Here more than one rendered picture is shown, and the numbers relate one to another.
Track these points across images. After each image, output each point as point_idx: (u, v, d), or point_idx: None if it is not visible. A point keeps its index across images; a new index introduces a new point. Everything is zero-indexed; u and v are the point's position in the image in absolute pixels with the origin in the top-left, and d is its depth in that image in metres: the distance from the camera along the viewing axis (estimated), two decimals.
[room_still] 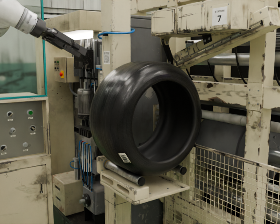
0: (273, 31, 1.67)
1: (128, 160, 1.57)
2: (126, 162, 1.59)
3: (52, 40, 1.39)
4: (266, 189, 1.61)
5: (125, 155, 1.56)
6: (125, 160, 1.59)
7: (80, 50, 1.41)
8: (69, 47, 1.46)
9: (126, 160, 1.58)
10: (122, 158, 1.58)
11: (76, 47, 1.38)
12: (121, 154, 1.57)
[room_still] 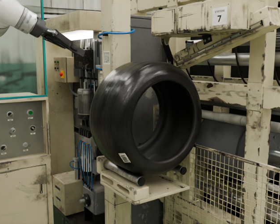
0: (273, 31, 1.67)
1: (128, 160, 1.57)
2: (126, 162, 1.59)
3: (53, 39, 1.38)
4: (266, 189, 1.61)
5: (125, 155, 1.56)
6: (125, 160, 1.59)
7: (78, 52, 1.43)
8: None
9: (126, 160, 1.58)
10: (122, 158, 1.58)
11: (74, 49, 1.41)
12: (121, 154, 1.57)
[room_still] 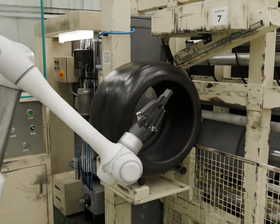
0: (273, 31, 1.67)
1: None
2: None
3: (147, 116, 1.33)
4: (266, 189, 1.61)
5: None
6: None
7: None
8: (162, 99, 1.33)
9: None
10: None
11: None
12: None
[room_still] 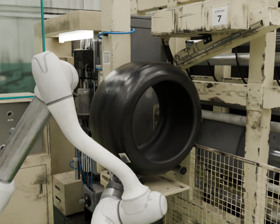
0: (273, 31, 1.67)
1: (128, 160, 1.57)
2: (126, 162, 1.59)
3: None
4: (266, 189, 1.61)
5: (125, 155, 1.56)
6: None
7: None
8: None
9: (126, 160, 1.58)
10: None
11: None
12: (121, 154, 1.57)
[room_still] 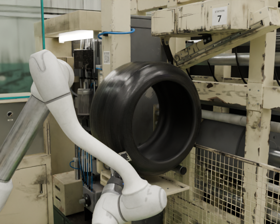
0: (273, 31, 1.67)
1: (129, 158, 1.58)
2: (126, 161, 1.59)
3: None
4: (266, 189, 1.61)
5: (126, 153, 1.57)
6: None
7: None
8: None
9: (127, 158, 1.59)
10: None
11: None
12: (122, 153, 1.57)
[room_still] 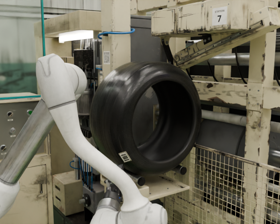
0: (273, 31, 1.67)
1: (129, 158, 1.58)
2: (126, 161, 1.59)
3: None
4: (266, 189, 1.61)
5: (126, 153, 1.57)
6: (125, 159, 1.59)
7: None
8: None
9: (127, 158, 1.59)
10: (122, 157, 1.58)
11: None
12: (122, 153, 1.57)
